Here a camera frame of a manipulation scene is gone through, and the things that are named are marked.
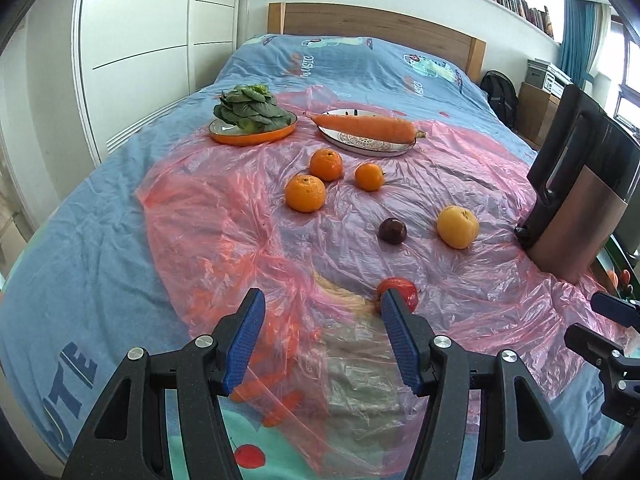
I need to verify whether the black and copper electric kettle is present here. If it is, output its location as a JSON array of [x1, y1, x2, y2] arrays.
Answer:
[[514, 84, 640, 285]]

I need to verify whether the wooden headboard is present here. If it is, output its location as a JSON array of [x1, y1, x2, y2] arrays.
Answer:
[[267, 2, 487, 83]]

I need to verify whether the dark plum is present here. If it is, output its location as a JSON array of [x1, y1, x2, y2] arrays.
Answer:
[[378, 217, 407, 245]]

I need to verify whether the pink plastic sheet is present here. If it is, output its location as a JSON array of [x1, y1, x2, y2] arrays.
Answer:
[[135, 85, 626, 476]]

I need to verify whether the green tray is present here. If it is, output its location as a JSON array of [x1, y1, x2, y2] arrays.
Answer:
[[594, 240, 640, 296]]

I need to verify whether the wooden dresser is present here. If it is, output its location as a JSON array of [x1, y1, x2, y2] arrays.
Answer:
[[517, 81, 561, 148]]

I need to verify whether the black backpack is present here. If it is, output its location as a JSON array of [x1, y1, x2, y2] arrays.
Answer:
[[480, 70, 519, 131]]

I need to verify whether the patterned white plate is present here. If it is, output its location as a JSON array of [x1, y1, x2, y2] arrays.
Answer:
[[318, 109, 417, 157]]

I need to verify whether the white wardrobe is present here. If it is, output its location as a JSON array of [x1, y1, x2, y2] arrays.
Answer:
[[70, 0, 241, 161]]

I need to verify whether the window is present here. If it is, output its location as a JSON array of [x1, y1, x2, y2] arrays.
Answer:
[[600, 10, 640, 136]]

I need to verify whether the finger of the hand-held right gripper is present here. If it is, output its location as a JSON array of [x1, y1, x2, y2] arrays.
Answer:
[[590, 290, 640, 332], [565, 322, 640, 421]]

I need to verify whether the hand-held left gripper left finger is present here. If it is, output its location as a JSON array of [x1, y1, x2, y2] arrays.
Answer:
[[61, 287, 267, 480]]

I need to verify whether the carrot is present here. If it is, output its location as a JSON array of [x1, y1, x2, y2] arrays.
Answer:
[[310, 113, 427, 142]]

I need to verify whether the orange plate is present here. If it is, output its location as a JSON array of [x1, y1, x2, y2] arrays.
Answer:
[[208, 112, 299, 147]]

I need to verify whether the white printer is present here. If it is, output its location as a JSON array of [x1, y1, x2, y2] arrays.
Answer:
[[545, 67, 573, 96]]

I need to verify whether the yellow apple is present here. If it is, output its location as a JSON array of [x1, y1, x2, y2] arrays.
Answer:
[[436, 205, 480, 250]]

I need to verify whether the grey storage box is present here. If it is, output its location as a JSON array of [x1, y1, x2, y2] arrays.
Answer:
[[525, 59, 553, 86]]

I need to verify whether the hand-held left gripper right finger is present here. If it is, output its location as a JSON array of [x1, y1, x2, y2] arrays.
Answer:
[[379, 287, 583, 480]]

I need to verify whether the teal curtain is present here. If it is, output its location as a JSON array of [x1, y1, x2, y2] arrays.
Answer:
[[557, 0, 601, 91]]

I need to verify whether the green leafy vegetable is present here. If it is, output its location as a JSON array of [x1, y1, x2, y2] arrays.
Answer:
[[213, 84, 295, 134]]

